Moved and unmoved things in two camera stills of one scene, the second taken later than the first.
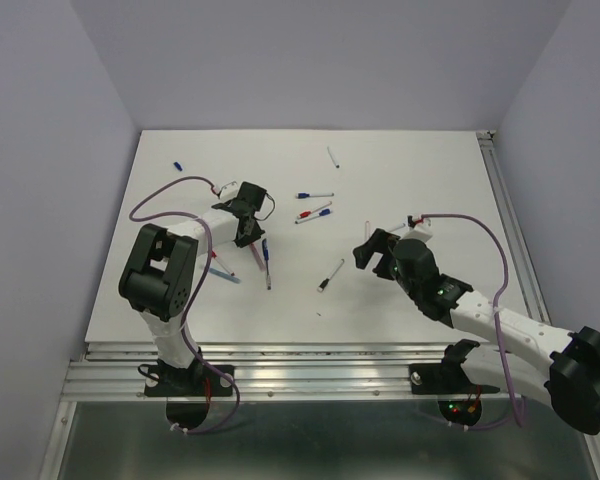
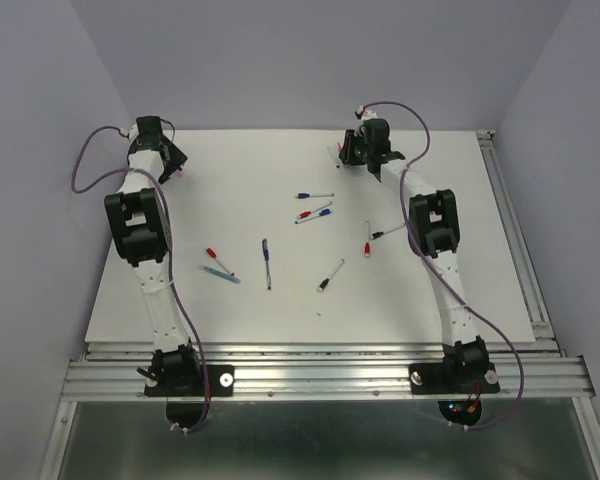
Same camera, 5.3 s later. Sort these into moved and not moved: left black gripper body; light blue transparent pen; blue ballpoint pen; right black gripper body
Moved: left black gripper body; right black gripper body
Not moved: blue ballpoint pen; light blue transparent pen
